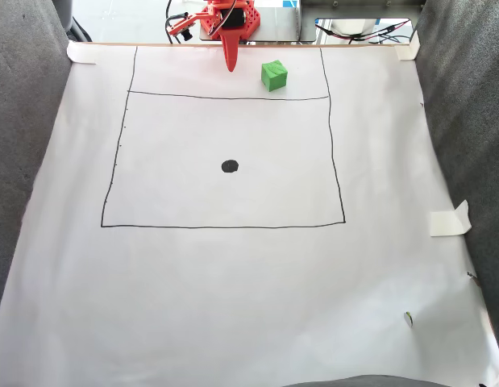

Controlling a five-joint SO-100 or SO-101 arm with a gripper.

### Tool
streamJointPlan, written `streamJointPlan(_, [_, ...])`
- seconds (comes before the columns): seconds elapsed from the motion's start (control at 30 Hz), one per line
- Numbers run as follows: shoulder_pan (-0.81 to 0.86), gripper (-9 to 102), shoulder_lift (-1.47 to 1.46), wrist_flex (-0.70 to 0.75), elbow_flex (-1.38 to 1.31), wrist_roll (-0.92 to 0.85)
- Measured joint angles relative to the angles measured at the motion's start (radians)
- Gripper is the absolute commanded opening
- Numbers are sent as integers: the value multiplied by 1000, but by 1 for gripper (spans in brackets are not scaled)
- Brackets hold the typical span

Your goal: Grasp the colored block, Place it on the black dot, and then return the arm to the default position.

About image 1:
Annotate green cube block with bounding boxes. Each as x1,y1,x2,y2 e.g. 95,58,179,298
260,59,289,93

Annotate white paper sheet black lines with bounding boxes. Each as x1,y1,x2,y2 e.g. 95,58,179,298
0,43,499,387

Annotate dark post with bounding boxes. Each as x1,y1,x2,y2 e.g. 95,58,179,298
51,0,93,44

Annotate black camera cable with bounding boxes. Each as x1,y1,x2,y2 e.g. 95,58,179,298
164,0,182,44

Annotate orange bracket black camera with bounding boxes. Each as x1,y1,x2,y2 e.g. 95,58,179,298
165,11,202,42

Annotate white tape piece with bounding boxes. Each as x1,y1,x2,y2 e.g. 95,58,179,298
66,40,98,65
429,199,473,238
393,30,421,62

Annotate grey felt wall panel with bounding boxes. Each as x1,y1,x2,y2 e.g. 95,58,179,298
411,0,499,366
0,0,73,339

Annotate red and black cables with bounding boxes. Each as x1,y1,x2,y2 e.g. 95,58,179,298
314,19,412,44

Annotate grey metal frame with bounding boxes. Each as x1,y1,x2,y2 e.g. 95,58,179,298
297,0,426,45

